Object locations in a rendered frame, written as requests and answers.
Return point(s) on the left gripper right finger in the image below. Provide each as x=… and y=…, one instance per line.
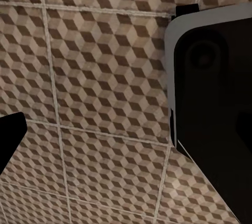
x=244, y=128

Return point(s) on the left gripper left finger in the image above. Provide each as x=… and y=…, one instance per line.
x=13, y=127

